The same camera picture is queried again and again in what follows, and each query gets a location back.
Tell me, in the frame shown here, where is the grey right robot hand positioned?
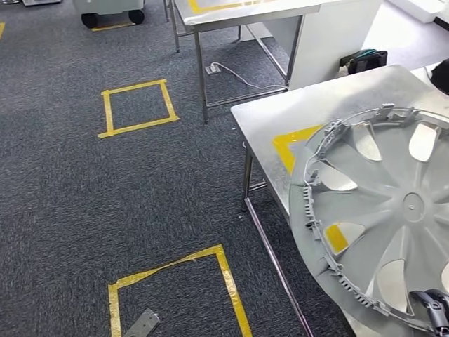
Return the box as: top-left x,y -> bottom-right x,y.
409,289 -> 449,337

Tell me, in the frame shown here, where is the silver wheel cover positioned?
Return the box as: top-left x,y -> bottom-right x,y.
288,104 -> 449,337

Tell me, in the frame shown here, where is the stainless steel workbench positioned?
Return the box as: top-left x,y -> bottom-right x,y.
230,64 -> 449,337

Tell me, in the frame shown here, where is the black object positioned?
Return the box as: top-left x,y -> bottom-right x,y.
429,58 -> 449,96

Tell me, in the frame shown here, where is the white box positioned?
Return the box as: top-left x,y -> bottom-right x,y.
387,0 -> 446,24

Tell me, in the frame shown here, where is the stainless steel table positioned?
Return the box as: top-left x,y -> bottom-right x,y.
162,0 -> 321,126

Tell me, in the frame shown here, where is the white wheeled cart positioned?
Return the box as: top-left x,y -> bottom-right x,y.
72,0 -> 145,29

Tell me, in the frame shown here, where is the white floor cable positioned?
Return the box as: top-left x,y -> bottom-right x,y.
212,61 -> 288,91

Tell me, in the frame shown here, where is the grey robot bracket plate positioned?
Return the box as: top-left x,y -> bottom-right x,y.
122,308 -> 161,337

